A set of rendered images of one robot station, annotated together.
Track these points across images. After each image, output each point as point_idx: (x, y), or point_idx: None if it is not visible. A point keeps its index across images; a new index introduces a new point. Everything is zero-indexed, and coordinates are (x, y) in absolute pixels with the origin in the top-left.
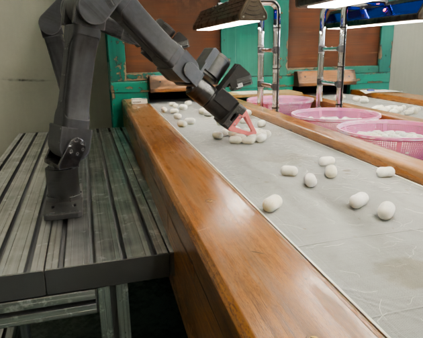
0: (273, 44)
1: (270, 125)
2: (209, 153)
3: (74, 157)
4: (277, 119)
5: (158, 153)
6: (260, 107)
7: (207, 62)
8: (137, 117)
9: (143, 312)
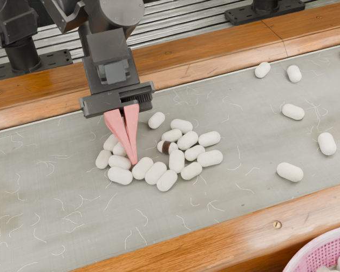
0: None
1: (307, 192)
2: (47, 127)
3: None
4: (305, 195)
5: (0, 83)
6: None
7: (86, 1)
8: (273, 20)
9: None
